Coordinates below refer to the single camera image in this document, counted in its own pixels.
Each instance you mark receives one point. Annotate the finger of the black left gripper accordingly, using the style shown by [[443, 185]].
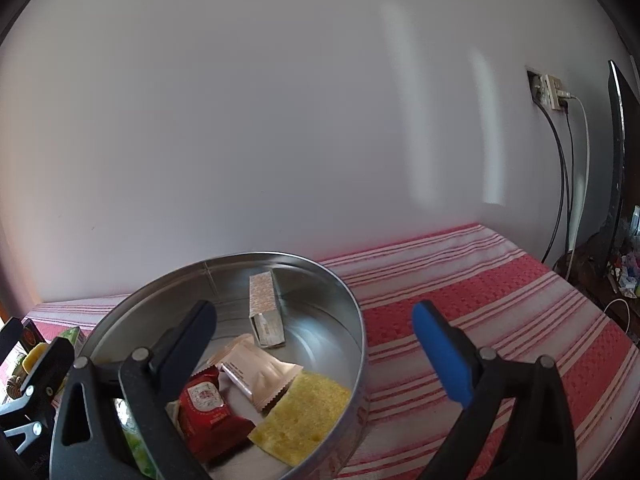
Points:
[[47, 377]]

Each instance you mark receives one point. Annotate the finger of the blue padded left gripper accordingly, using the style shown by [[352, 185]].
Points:
[[10, 336]]

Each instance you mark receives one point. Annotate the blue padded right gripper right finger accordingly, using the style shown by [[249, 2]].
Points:
[[451, 353]]

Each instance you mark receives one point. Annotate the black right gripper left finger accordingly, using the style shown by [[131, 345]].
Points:
[[178, 352]]

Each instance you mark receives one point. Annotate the black small box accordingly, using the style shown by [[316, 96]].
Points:
[[30, 336]]

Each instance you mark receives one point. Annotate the green tissue pack front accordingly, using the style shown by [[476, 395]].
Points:
[[134, 439]]

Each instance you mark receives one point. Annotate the green tissue pack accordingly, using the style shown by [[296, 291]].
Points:
[[76, 336], [134, 439]]

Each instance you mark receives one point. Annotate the red snack packet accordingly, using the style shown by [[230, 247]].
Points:
[[208, 425]]

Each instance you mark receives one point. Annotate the pink snack packet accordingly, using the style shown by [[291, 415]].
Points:
[[260, 376]]

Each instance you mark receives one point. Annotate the round metal tin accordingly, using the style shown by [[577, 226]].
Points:
[[280, 309]]

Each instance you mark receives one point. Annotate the pink patterned small box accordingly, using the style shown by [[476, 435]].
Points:
[[264, 311]]

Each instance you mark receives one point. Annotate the yellow sponge piece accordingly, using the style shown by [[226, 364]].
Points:
[[301, 419]]

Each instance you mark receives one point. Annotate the brown twine ball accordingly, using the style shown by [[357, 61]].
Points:
[[14, 385]]

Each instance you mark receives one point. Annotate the green tissue pack upright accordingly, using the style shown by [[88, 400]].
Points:
[[76, 336]]

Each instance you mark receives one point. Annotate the red white striped bedspread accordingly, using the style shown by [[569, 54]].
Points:
[[502, 298]]

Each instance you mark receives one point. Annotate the wooden desk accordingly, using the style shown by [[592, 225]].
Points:
[[612, 286]]

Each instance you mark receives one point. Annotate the black monitor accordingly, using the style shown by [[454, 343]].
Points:
[[622, 222]]

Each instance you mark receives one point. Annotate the white wall socket adapter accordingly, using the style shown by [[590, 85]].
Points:
[[548, 90]]

